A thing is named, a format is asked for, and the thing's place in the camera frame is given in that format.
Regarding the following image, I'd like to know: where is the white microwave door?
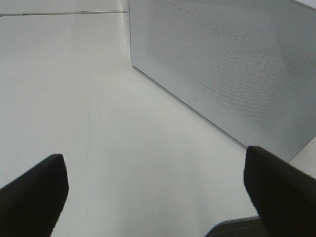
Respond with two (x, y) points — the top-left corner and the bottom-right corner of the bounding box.
(128, 0), (316, 161)

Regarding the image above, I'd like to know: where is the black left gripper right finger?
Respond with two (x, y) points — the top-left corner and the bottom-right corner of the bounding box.
(243, 146), (316, 237)

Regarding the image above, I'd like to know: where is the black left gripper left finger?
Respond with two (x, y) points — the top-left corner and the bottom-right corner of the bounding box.
(0, 154), (69, 237)

